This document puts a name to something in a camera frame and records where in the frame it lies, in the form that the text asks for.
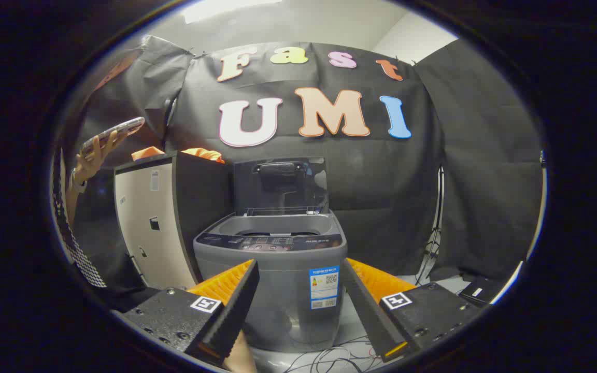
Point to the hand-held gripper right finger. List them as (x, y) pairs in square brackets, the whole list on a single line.
[(366, 311)]

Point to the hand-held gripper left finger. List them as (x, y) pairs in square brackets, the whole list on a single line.
[(236, 305)]

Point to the grey washing machine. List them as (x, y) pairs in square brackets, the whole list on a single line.
[(283, 290)]

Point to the orange polo shirt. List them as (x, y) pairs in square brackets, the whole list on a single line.
[(200, 153)]

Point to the beige and black cabinet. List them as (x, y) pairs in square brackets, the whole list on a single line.
[(148, 233)]

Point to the black floor box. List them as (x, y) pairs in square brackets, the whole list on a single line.
[(480, 292)]

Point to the black tripod stand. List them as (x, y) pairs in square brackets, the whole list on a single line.
[(437, 217)]

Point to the black backdrop stand pole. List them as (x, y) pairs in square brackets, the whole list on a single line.
[(169, 119)]

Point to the smartphone with patterned case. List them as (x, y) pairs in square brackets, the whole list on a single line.
[(117, 130)]

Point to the ceiling light panel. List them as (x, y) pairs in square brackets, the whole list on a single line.
[(226, 9)]

